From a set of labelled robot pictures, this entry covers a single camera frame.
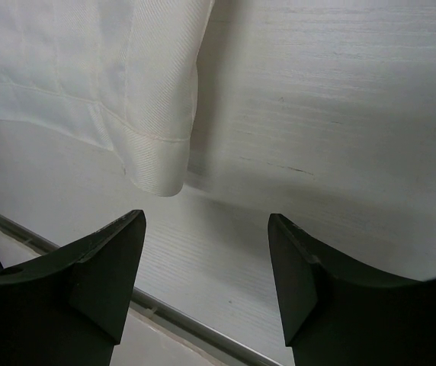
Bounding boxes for white pleated skirt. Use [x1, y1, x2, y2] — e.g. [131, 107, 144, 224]
[0, 1, 213, 197]

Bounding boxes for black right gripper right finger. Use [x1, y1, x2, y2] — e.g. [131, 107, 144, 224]
[268, 213, 436, 365]

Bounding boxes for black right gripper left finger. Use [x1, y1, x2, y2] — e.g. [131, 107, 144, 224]
[0, 210, 146, 365]

